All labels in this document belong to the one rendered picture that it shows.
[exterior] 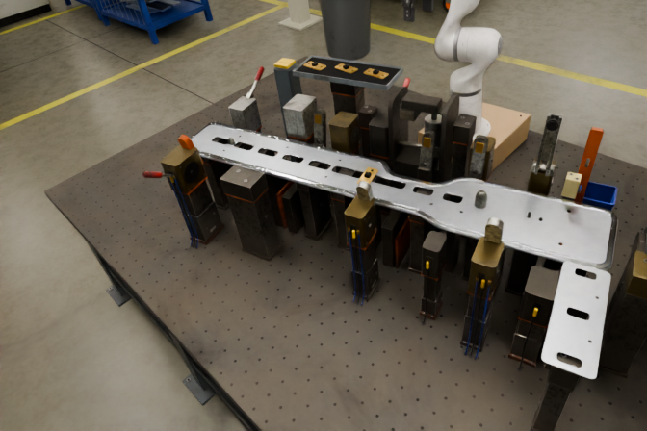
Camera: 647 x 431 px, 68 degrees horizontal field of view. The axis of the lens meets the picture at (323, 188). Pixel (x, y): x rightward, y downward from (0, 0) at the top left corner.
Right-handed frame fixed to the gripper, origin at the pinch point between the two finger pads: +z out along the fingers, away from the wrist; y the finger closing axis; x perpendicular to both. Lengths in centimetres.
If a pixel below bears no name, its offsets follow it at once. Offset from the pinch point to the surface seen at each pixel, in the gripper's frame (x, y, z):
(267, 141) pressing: -44, 26, 43
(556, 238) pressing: 51, 16, 44
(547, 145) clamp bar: 39.5, -1.5, 30.5
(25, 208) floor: -256, 75, 141
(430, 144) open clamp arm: 9.2, 6.8, 36.1
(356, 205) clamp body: 6, 39, 39
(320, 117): -28.0, 14.9, 33.9
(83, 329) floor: -129, 97, 143
